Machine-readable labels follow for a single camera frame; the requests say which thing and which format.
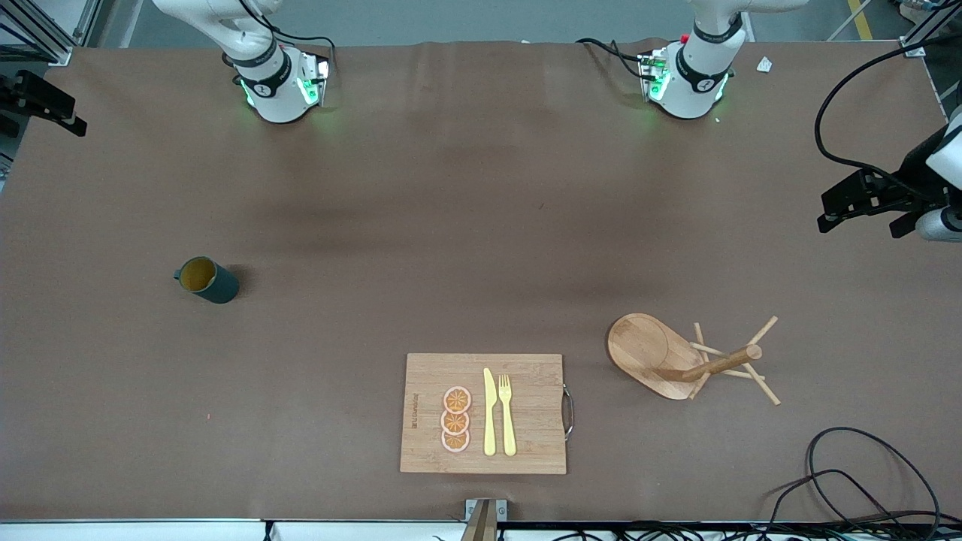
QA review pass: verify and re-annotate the dark green cup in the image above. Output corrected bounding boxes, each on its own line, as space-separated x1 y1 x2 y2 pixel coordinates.
174 256 241 304

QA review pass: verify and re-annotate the wooden mug rack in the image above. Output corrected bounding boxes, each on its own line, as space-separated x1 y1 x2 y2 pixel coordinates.
607 313 782 407

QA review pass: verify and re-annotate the bamboo cutting board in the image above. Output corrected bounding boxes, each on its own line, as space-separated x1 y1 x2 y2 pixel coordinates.
399 353 576 476

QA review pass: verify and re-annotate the yellow plastic fork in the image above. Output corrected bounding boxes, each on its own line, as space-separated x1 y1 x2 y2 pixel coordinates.
498 374 518 457

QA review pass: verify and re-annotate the yellow plastic knife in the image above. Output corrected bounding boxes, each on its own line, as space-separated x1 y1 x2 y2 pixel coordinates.
483 367 498 457

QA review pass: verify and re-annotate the aluminium frame post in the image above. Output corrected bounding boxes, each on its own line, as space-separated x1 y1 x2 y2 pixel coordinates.
898 0 962 57
0 0 102 67

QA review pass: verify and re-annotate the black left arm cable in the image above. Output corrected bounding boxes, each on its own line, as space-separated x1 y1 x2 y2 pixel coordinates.
815 34 962 198

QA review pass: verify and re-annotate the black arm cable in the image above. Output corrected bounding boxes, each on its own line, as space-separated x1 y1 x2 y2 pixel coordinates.
239 0 337 70
815 34 962 198

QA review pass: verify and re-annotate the black looped floor cable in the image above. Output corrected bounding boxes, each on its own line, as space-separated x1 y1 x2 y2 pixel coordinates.
767 470 940 527
806 427 942 527

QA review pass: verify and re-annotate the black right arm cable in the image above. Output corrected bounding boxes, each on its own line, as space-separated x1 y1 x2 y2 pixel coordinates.
239 0 337 70

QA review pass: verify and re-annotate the black base cable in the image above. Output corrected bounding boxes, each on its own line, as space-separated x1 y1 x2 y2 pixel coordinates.
576 38 649 82

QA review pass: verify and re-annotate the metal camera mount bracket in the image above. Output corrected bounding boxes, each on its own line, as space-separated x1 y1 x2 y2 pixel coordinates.
461 498 508 541

